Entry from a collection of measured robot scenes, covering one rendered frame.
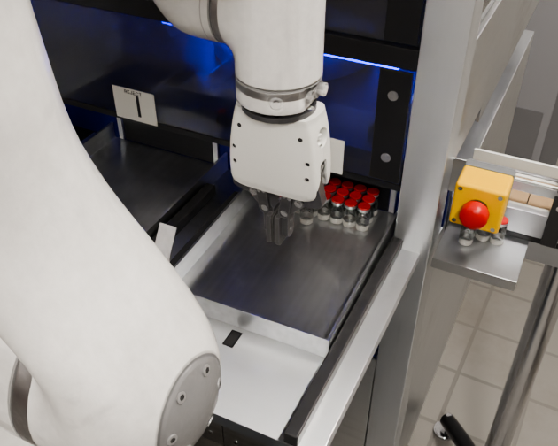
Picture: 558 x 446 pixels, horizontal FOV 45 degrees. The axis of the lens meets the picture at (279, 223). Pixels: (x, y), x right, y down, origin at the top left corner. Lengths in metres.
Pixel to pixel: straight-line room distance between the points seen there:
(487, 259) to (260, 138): 0.53
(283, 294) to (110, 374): 0.63
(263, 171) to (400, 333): 0.59
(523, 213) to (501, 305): 1.22
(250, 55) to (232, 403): 0.44
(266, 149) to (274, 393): 0.34
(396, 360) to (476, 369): 0.87
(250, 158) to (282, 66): 0.12
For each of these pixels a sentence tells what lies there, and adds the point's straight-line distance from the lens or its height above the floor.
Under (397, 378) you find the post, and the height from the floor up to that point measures 0.57.
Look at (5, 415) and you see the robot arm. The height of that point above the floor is 1.23.
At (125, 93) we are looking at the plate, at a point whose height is 1.04.
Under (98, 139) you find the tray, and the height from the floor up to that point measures 0.90.
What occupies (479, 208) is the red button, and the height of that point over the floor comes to 1.01.
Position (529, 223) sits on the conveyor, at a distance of 1.13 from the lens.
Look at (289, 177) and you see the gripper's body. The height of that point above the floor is 1.19.
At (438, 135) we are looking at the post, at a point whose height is 1.09.
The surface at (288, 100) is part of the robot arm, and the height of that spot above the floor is 1.28.
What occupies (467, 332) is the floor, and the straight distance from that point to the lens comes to 2.21.
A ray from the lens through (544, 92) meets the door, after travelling 2.92.
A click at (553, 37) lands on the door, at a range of 2.83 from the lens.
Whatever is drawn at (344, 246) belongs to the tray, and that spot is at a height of 0.88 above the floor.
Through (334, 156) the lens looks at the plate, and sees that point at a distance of 1.03.
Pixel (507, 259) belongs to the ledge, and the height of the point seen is 0.88.
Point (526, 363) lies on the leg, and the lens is 1.39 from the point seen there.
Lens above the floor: 1.57
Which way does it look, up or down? 38 degrees down
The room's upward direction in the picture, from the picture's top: straight up
